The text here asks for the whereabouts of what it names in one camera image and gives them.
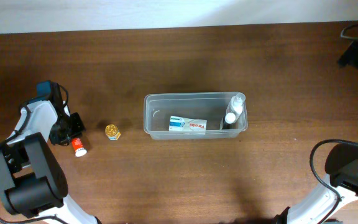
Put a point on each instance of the gold lid balm jar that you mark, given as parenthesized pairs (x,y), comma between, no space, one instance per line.
(112,132)

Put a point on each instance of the clear plastic container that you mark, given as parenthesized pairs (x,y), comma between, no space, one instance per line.
(208,108)

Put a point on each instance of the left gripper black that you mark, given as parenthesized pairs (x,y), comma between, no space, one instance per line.
(79,127)

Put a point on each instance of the white spray bottle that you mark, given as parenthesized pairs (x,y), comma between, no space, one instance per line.
(236,104)

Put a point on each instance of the white Panadol medicine box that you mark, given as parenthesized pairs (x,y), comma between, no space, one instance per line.
(187,125)

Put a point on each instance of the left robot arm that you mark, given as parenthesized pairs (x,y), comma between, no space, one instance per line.
(32,182)

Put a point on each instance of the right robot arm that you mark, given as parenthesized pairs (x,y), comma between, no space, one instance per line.
(336,189)

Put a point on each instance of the orange tablet tube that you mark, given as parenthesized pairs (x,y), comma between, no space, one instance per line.
(78,147)

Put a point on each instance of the dark bottle white cap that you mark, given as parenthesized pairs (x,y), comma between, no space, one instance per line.
(228,121)

